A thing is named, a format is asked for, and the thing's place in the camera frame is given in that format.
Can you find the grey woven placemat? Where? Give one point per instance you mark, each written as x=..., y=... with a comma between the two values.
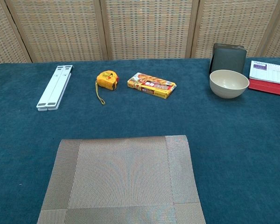
x=121, y=177

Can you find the beige bowl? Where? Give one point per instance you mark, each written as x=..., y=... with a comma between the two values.
x=228, y=89

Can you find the yellow food package box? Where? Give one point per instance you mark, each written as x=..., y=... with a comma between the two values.
x=151, y=85

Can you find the yellow tape measure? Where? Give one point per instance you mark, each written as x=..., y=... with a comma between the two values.
x=106, y=80

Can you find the woven wooden folding screen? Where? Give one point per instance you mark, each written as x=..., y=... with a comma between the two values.
x=149, y=30

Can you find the white folding laptop stand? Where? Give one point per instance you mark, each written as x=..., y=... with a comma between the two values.
x=53, y=88

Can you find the blue felt table cover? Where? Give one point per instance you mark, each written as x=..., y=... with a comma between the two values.
x=235, y=144

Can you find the black cube box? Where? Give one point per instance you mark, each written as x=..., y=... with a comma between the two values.
x=228, y=60

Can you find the white and red desk calendar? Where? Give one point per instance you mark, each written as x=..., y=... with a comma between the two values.
x=270, y=72

